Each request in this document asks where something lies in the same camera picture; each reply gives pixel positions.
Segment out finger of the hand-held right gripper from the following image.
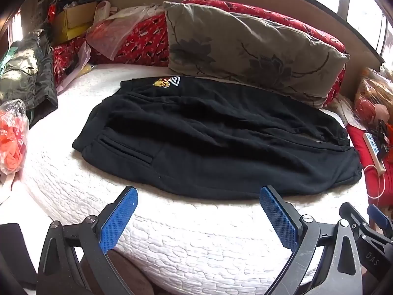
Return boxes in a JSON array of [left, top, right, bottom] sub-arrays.
[[339, 202, 370, 237], [367, 204, 390, 232]]

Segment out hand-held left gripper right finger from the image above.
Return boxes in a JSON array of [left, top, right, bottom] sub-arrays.
[[259, 185, 366, 295]]

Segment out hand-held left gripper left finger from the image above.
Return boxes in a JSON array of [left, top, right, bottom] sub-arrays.
[[37, 186, 139, 295]]

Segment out black sweatshirt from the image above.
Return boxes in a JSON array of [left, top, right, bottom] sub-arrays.
[[72, 75, 363, 200]]

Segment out white power strip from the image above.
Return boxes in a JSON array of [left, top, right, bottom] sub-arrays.
[[363, 132, 387, 173]]

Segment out white quilted mattress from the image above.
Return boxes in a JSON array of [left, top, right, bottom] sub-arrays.
[[0, 64, 372, 295]]

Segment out plain red cloth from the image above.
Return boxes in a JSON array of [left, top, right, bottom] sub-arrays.
[[347, 124, 393, 206]]

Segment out flat black object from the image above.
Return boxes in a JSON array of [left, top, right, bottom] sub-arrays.
[[0, 223, 37, 291]]

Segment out plush doll in plastic bag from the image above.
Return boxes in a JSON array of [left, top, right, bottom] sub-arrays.
[[354, 68, 393, 130]]

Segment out orange items in plastic bag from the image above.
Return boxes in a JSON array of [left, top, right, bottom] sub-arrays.
[[0, 98, 29, 176]]

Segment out grey floral pillow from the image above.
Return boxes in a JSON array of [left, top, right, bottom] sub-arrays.
[[164, 1, 351, 108]]

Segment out green padded jacket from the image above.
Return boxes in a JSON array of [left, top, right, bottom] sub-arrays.
[[0, 31, 59, 126]]

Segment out clear plastic bag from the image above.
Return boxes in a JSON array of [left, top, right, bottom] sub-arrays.
[[86, 4, 168, 60]]

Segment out window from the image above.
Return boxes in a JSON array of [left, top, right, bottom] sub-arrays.
[[276, 0, 393, 62]]

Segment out yellow cardboard box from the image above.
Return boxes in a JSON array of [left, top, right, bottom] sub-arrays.
[[52, 1, 99, 45]]

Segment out white cable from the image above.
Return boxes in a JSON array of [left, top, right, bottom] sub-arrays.
[[364, 164, 388, 200]]

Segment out black charger with orange cable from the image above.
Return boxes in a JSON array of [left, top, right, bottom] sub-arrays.
[[376, 120, 393, 160]]

